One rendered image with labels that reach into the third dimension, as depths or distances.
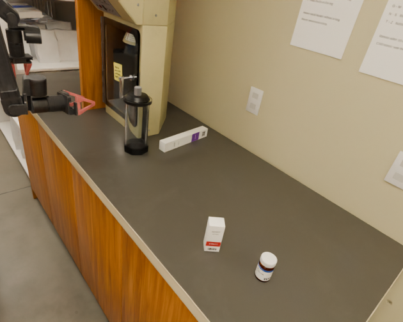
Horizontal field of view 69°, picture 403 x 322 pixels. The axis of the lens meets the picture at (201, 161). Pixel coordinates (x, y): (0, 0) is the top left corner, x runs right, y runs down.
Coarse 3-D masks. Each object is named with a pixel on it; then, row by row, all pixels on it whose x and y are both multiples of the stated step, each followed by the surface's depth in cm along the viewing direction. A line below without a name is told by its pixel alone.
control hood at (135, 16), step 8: (112, 0) 102; (120, 0) 99; (128, 0) 100; (136, 0) 102; (120, 8) 104; (128, 8) 102; (136, 8) 104; (128, 16) 105; (136, 16) 105; (136, 24) 107
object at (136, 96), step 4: (136, 88) 109; (140, 88) 110; (132, 92) 113; (136, 92) 110; (140, 92) 110; (128, 96) 110; (132, 96) 109; (136, 96) 110; (140, 96) 110; (144, 96) 111; (148, 96) 113; (132, 100) 108; (136, 100) 109; (140, 100) 109; (144, 100) 110; (148, 100) 112
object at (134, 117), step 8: (128, 104) 109; (128, 112) 112; (136, 112) 111; (144, 112) 112; (128, 120) 113; (136, 120) 112; (144, 120) 114; (128, 128) 115; (136, 128) 114; (144, 128) 116; (128, 136) 117; (136, 136) 116; (144, 136) 118; (128, 144) 119; (136, 144) 118; (144, 144) 120
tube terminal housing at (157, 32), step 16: (144, 0) 104; (160, 0) 108; (176, 0) 126; (112, 16) 123; (144, 16) 107; (160, 16) 111; (144, 32) 110; (160, 32) 114; (144, 48) 113; (160, 48) 118; (144, 64) 116; (160, 64) 121; (144, 80) 120; (160, 80) 125; (160, 96) 129; (112, 112) 146; (160, 112) 134; (160, 128) 141
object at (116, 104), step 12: (108, 24) 125; (120, 24) 117; (108, 36) 127; (120, 36) 120; (132, 36) 113; (108, 48) 130; (120, 48) 122; (132, 48) 115; (108, 60) 133; (120, 60) 124; (132, 60) 117; (108, 72) 136; (132, 72) 119; (108, 84) 139; (132, 84) 122; (108, 96) 142; (120, 108) 135
